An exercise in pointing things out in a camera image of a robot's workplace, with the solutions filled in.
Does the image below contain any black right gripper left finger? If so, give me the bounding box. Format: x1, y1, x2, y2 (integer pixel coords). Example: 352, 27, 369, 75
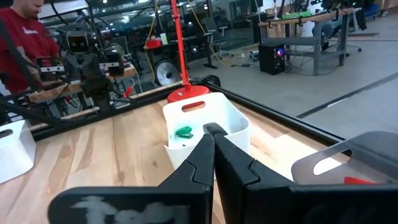
48, 133, 215, 224

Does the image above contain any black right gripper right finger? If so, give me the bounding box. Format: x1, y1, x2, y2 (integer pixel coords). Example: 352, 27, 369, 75
214, 134, 398, 224

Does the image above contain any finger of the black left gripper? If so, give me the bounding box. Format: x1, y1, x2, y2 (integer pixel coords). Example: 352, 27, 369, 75
91, 53, 125, 94
35, 57, 92, 94

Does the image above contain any green staple remover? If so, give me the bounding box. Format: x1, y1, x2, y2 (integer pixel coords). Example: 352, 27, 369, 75
175, 126, 194, 139

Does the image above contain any wooden plank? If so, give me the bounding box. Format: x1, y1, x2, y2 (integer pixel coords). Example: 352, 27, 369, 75
29, 65, 137, 103

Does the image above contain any person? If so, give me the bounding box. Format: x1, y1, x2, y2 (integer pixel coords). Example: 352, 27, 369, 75
0, 0, 62, 94
312, 18, 346, 52

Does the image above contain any round silver reflector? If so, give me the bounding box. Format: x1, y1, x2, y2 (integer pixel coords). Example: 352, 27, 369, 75
154, 58, 181, 87

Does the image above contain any black desk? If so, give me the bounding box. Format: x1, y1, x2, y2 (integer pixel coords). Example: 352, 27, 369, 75
144, 30, 219, 70

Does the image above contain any red desk lamp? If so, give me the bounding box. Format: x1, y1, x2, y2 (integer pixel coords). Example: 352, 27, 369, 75
167, 0, 211, 112

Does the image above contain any grey office chair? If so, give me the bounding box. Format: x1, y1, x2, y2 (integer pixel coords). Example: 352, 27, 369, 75
203, 17, 231, 60

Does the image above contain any black computer tower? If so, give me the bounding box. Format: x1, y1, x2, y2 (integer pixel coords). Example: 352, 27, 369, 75
258, 42, 286, 75

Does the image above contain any grey translucent plastic bin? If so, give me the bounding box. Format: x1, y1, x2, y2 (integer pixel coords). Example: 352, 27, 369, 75
291, 130, 398, 187

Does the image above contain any wooden workbench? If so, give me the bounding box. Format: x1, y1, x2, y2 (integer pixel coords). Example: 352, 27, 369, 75
257, 7, 356, 76

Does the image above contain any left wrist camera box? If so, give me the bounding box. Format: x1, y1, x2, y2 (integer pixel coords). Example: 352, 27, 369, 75
66, 30, 91, 54

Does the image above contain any black aluminium table frame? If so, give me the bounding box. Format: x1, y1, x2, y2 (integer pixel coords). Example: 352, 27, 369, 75
0, 79, 345, 146

